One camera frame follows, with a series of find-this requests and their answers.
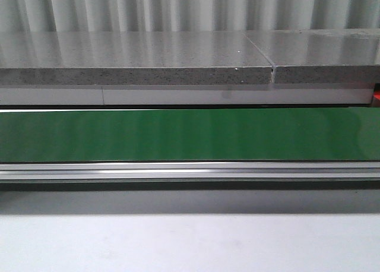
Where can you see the grey stone slab right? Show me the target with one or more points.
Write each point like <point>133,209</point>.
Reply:
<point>320,56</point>

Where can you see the grey stone slab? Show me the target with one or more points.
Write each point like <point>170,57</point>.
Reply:
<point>320,56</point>
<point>109,58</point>

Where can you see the green conveyor belt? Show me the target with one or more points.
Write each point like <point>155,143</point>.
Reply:
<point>317,133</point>

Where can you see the grey stone slab left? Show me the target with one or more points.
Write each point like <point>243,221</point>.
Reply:
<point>109,58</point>

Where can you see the red plastic tray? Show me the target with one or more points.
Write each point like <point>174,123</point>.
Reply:
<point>376,96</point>

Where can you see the white corrugated curtain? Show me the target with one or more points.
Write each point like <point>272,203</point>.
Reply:
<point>187,15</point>

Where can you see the silver conveyor frame rail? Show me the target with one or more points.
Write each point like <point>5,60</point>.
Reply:
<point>188,171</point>

